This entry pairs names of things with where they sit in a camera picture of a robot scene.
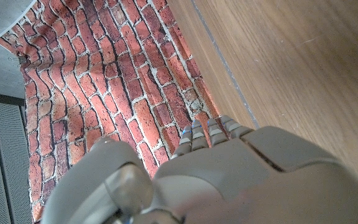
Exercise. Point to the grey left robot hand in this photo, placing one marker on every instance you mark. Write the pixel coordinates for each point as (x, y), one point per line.
(228, 180)

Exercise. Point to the red brick print backdrop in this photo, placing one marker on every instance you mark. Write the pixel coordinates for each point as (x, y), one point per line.
(104, 77)

